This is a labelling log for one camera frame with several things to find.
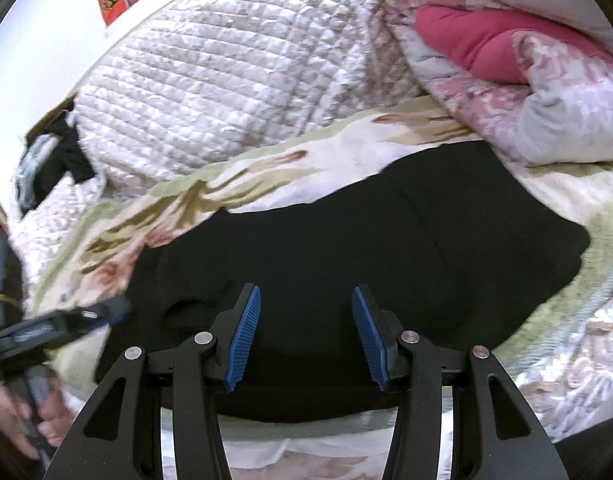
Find black garment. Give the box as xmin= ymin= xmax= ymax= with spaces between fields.
xmin=36 ymin=115 xmax=96 ymax=201

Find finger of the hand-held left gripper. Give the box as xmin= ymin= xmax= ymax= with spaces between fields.
xmin=61 ymin=296 xmax=132 ymax=336

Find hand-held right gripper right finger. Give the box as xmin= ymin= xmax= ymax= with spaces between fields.
xmin=351 ymin=284 xmax=569 ymax=480

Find black pants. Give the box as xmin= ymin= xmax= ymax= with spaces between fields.
xmin=94 ymin=139 xmax=592 ymax=423

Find pink floral comforter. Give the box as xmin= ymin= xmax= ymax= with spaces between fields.
xmin=381 ymin=0 xmax=613 ymax=166

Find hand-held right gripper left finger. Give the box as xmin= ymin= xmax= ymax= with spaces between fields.
xmin=43 ymin=282 xmax=263 ymax=480

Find white floral fleece blanket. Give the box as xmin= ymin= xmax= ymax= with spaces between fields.
xmin=24 ymin=95 xmax=613 ymax=480

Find person's left hand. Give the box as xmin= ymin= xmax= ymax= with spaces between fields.
xmin=0 ymin=380 xmax=70 ymax=456

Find light blue cloth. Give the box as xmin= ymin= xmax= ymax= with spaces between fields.
xmin=14 ymin=135 xmax=62 ymax=216

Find quilted beige bedspread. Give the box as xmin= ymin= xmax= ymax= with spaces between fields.
xmin=6 ymin=0 xmax=427 ymax=281

